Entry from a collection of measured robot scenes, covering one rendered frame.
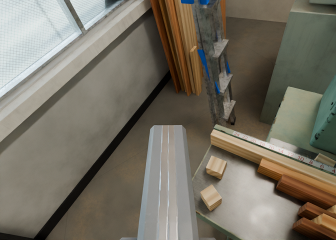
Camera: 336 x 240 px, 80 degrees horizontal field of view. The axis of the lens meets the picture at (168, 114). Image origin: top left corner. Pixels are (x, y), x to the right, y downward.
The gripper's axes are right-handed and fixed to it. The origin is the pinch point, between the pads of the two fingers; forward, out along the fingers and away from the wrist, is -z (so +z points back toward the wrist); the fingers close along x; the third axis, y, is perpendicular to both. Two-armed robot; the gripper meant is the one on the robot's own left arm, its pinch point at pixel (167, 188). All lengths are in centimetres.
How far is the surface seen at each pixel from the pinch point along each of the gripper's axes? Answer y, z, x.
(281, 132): -38, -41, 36
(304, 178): -29.9, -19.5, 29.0
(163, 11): -27, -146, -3
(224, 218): -38.3, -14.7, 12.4
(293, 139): -38, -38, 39
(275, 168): -30.3, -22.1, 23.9
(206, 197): -33.8, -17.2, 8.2
